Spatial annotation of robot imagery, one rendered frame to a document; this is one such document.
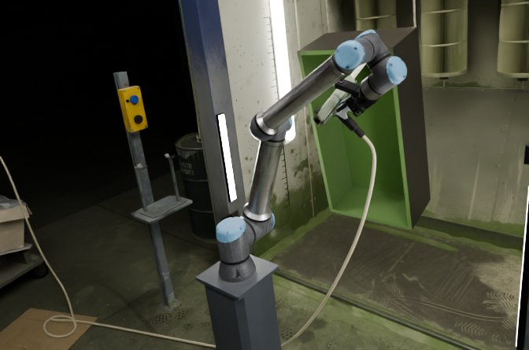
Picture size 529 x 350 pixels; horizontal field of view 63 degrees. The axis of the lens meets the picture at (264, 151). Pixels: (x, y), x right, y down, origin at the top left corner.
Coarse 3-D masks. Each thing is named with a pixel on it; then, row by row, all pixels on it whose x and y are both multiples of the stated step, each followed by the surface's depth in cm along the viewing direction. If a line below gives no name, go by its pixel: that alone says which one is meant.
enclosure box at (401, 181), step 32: (352, 32) 264; (384, 32) 246; (416, 32) 241; (416, 64) 247; (320, 96) 282; (384, 96) 276; (416, 96) 253; (320, 128) 287; (384, 128) 289; (416, 128) 259; (320, 160) 290; (352, 160) 320; (384, 160) 302; (416, 160) 265; (352, 192) 324; (384, 192) 315; (416, 192) 271
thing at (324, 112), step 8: (352, 72) 192; (352, 80) 187; (336, 96) 180; (344, 96) 182; (328, 104) 176; (336, 104) 178; (320, 112) 172; (328, 112) 174; (320, 120) 172; (344, 120) 179; (352, 120) 180; (352, 128) 180; (360, 128) 180; (360, 136) 181
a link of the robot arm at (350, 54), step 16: (352, 48) 141; (368, 48) 146; (320, 64) 155; (336, 64) 147; (352, 64) 143; (304, 80) 159; (320, 80) 153; (336, 80) 153; (288, 96) 165; (304, 96) 160; (272, 112) 172; (288, 112) 168; (256, 128) 178; (272, 128) 177
